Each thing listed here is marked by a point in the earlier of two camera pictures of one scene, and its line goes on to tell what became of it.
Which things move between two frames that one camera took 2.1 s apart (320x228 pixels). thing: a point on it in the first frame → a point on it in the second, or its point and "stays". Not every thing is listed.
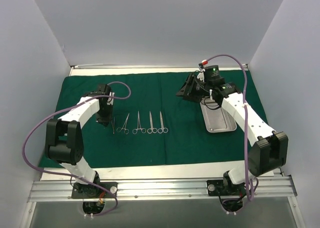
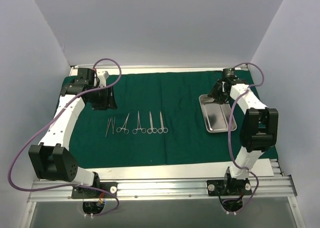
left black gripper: [103, 116] → [104, 100]
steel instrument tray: [216, 119] stays
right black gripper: [191, 87] → [219, 94]
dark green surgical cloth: [151, 124] stays
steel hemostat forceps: [135, 130] stays
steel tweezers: [113, 125] stays
